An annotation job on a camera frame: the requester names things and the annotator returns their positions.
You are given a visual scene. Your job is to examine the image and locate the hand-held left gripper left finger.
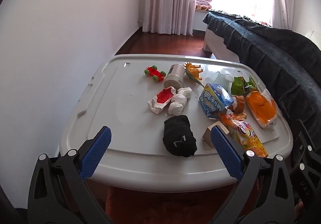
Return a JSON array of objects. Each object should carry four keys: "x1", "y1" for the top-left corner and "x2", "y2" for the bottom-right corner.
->
[{"x1": 27, "y1": 126, "x2": 113, "y2": 224}]

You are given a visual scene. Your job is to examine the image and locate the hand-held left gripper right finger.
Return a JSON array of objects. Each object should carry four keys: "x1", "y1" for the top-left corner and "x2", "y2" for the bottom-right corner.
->
[{"x1": 210, "y1": 125, "x2": 295, "y2": 224}]

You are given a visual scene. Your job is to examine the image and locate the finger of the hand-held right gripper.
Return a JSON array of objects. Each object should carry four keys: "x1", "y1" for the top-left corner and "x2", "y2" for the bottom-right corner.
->
[{"x1": 297, "y1": 119, "x2": 321, "y2": 164}]

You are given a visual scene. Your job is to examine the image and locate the black sock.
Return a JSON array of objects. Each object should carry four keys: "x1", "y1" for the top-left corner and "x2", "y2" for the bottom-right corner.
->
[{"x1": 163, "y1": 114, "x2": 198, "y2": 158}]

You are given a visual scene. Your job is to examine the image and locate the orange clear snack packet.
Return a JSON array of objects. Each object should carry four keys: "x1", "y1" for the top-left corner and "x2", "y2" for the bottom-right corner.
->
[{"x1": 245, "y1": 89, "x2": 279, "y2": 130}]

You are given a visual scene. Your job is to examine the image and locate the white tissue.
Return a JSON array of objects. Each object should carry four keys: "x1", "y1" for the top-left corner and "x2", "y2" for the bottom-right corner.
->
[{"x1": 168, "y1": 87, "x2": 192, "y2": 115}]

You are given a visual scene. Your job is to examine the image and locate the bin with orange bag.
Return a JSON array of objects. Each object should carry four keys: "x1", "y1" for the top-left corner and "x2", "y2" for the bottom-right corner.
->
[{"x1": 105, "y1": 184, "x2": 259, "y2": 224}]

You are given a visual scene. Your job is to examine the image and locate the beige cylindrical container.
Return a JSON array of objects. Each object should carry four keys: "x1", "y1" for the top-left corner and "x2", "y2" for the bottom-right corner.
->
[{"x1": 164, "y1": 64, "x2": 186, "y2": 89}]

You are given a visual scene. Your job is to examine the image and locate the red toy car green wheels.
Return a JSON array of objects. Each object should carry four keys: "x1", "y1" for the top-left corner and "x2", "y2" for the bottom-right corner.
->
[{"x1": 144, "y1": 65, "x2": 166, "y2": 83}]

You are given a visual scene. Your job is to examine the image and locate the small cardboard box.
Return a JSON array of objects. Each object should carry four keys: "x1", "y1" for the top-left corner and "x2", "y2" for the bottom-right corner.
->
[{"x1": 203, "y1": 121, "x2": 229, "y2": 150}]

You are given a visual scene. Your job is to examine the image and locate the orange yellow snack wrapper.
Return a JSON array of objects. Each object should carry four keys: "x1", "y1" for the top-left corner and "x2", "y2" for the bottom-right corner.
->
[{"x1": 220, "y1": 111, "x2": 269, "y2": 158}]

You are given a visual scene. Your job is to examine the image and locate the grey plastic lid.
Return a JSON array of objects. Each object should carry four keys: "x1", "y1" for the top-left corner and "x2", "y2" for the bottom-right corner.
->
[{"x1": 59, "y1": 54, "x2": 294, "y2": 185}]

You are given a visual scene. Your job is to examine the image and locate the blue cookie packet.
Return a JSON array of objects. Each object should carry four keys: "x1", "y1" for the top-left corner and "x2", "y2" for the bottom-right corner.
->
[{"x1": 199, "y1": 83, "x2": 235, "y2": 120}]

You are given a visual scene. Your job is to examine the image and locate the green snack packet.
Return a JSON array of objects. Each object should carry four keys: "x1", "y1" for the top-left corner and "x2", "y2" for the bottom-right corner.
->
[{"x1": 230, "y1": 76, "x2": 259, "y2": 96}]

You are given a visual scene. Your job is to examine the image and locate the white cup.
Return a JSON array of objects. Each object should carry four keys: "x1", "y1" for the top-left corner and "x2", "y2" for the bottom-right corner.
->
[{"x1": 207, "y1": 70, "x2": 235, "y2": 91}]

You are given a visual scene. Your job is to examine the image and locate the dark blue bed blanket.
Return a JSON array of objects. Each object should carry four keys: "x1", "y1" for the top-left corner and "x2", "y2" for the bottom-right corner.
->
[{"x1": 203, "y1": 10, "x2": 321, "y2": 139}]

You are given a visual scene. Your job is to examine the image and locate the red white crumpled wrapper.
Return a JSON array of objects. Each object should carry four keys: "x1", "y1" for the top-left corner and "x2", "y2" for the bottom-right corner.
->
[{"x1": 147, "y1": 88, "x2": 176, "y2": 114}]

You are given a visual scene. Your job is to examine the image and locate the orange toy dinosaur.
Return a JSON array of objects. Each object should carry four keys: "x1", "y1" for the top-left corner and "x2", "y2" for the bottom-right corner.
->
[{"x1": 184, "y1": 62, "x2": 205, "y2": 88}]

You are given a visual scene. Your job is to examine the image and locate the folded pink quilts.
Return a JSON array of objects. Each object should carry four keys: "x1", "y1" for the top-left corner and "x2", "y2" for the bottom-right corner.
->
[{"x1": 196, "y1": 0, "x2": 213, "y2": 10}]

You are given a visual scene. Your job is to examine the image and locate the white bed frame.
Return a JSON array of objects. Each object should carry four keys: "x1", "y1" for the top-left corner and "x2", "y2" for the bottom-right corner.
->
[{"x1": 203, "y1": 25, "x2": 241, "y2": 63}]

